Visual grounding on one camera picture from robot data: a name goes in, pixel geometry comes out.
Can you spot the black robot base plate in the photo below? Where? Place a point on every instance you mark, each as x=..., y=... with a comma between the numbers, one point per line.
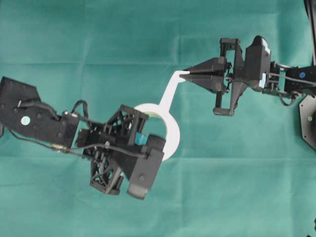
x=307, y=111

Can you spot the green cloth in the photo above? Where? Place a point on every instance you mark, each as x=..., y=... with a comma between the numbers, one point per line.
x=250, y=175

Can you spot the black peeling gripper finger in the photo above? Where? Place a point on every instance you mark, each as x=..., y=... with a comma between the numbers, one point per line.
x=216, y=64
x=211, y=83

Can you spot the black gripper body holding roll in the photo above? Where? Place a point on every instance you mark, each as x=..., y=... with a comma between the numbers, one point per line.
x=111, y=148

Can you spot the black robot arm holding roll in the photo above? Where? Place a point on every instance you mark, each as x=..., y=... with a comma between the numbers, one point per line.
x=28, y=118

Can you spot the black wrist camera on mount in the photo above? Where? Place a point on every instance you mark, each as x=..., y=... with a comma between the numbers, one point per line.
x=146, y=168

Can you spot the black gripper body peeling tape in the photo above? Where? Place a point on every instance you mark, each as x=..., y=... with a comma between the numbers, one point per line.
x=232, y=73

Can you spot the black wrist camera peeling arm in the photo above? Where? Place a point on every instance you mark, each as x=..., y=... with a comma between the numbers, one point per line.
x=257, y=63

